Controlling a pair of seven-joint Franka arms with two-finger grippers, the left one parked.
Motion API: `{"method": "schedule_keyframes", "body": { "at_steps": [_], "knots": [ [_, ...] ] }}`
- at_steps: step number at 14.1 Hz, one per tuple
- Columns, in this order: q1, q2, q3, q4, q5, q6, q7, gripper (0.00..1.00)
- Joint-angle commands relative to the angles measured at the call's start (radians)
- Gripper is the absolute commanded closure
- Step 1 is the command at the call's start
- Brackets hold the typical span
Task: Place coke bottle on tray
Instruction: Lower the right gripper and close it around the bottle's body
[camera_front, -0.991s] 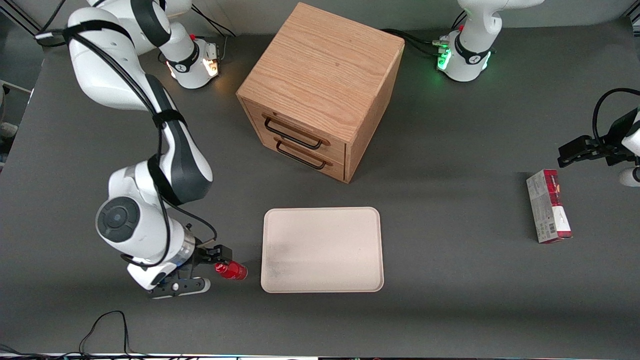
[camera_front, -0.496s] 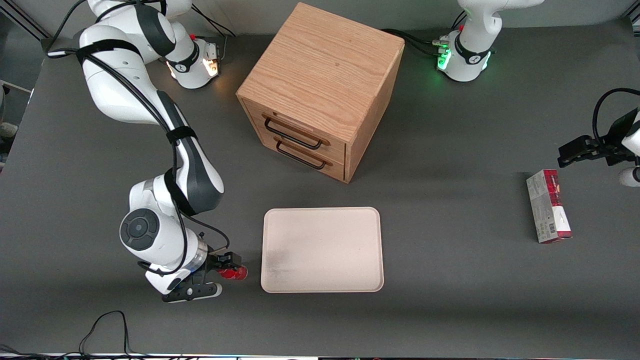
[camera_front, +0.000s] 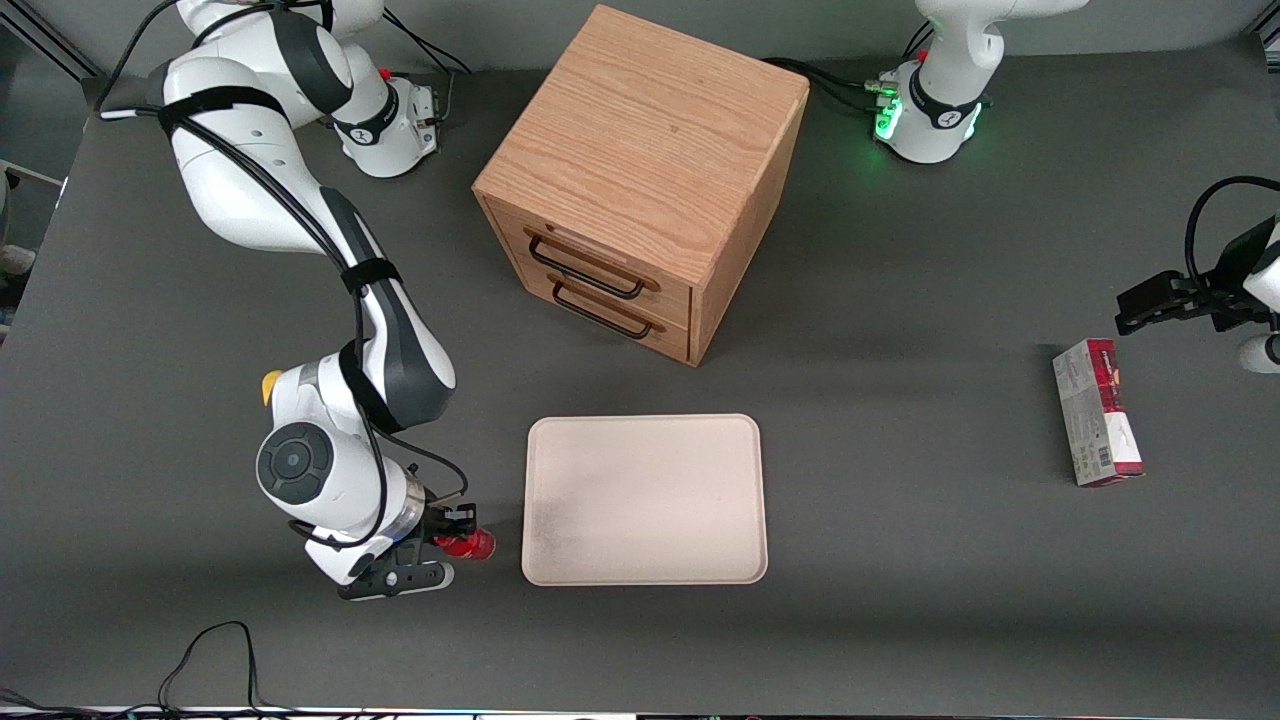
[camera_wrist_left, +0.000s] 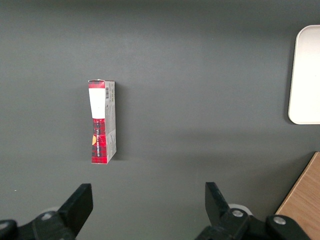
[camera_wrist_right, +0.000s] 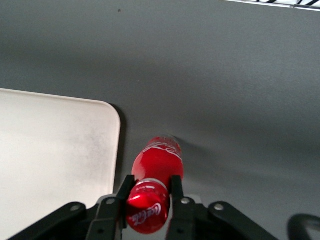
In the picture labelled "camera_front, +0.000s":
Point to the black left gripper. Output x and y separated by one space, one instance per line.
1226 278

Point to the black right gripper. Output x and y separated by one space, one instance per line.
437 522

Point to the small red coke bottle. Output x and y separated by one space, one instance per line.
478 545

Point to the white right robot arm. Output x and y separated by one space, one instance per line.
250 190

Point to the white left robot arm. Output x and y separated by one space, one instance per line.
950 110

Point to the beige rectangular tray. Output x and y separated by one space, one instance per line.
645 500

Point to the red plaid carton box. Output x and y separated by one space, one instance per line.
1098 415

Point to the yellow lemon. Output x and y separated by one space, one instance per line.
270 385

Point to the wooden drawer front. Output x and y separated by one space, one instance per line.
675 300
675 341

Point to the wooden drawer cabinet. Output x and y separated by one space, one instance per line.
650 130

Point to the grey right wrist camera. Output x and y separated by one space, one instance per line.
400 580

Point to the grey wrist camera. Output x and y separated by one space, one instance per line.
400 580
1262 354

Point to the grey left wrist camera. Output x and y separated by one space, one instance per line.
1262 354

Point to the black metal frame bar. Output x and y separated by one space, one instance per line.
40 40

